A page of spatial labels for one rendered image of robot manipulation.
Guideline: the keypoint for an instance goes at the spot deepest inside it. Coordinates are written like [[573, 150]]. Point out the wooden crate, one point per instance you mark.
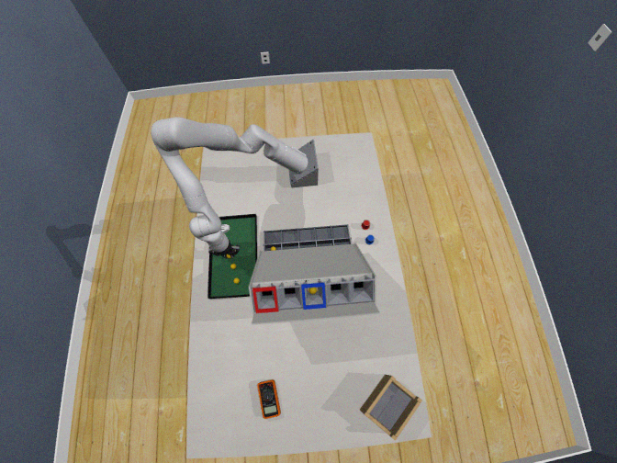
[[394, 409]]

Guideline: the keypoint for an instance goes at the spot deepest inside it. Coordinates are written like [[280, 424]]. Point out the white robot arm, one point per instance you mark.
[[173, 134]]

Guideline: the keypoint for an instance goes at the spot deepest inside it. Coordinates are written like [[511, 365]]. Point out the red square band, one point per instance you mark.
[[254, 290]]

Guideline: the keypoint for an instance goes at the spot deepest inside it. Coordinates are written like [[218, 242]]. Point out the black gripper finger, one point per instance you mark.
[[212, 252], [235, 250]]

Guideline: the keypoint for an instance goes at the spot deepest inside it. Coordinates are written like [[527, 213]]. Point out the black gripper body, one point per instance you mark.
[[229, 248]]

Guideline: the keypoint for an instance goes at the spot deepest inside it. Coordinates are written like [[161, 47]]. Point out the orange digital multimeter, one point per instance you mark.
[[268, 399]]

